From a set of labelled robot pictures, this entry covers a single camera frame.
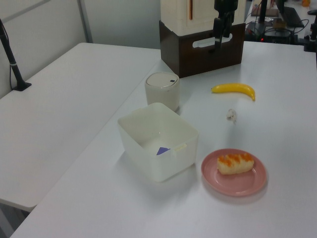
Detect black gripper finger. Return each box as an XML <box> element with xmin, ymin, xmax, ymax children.
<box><xmin>222</xmin><ymin>11</ymin><xmax>235</xmax><ymax>38</ymax></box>
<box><xmin>212</xmin><ymin>17</ymin><xmax>223</xmax><ymax>50</ymax></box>

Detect dark robot gripper body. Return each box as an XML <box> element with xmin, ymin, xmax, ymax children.
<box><xmin>214</xmin><ymin>0</ymin><xmax>239</xmax><ymax>19</ymax></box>

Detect toasted bread roll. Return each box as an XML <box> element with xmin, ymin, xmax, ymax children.
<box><xmin>217</xmin><ymin>153</ymin><xmax>255</xmax><ymax>176</ymax></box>

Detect black device with red light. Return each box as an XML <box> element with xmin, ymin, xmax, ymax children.
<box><xmin>245</xmin><ymin>21</ymin><xmax>299</xmax><ymax>43</ymax></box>

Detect yellow banana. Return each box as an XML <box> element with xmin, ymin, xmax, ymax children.
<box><xmin>211</xmin><ymin>83</ymin><xmax>256</xmax><ymax>102</ymax></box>

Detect black laptop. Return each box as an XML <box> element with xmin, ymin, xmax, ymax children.
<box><xmin>274</xmin><ymin>0</ymin><xmax>305</xmax><ymax>28</ymax></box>

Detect small white garlic bulb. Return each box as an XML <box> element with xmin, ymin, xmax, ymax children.
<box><xmin>225</xmin><ymin>108</ymin><xmax>238</xmax><ymax>124</ymax></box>

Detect cream lidded trash can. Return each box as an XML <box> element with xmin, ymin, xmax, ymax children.
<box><xmin>145</xmin><ymin>71</ymin><xmax>181</xmax><ymax>112</ymax></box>

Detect white plastic storage container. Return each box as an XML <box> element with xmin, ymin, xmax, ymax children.
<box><xmin>117</xmin><ymin>103</ymin><xmax>200</xmax><ymax>183</ymax></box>

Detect pink round plate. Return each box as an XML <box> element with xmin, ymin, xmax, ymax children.
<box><xmin>201</xmin><ymin>148</ymin><xmax>268</xmax><ymax>197</ymax></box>

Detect black upright stand post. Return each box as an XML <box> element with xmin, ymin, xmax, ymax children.
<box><xmin>257</xmin><ymin>0</ymin><xmax>268</xmax><ymax>23</ymax></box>

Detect black desk clamp mount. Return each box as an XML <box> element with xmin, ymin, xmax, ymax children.
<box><xmin>302</xmin><ymin>19</ymin><xmax>317</xmax><ymax>53</ymax></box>

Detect grey partition frame post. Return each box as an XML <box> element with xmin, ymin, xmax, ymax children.
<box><xmin>77</xmin><ymin>0</ymin><xmax>94</xmax><ymax>44</ymax></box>

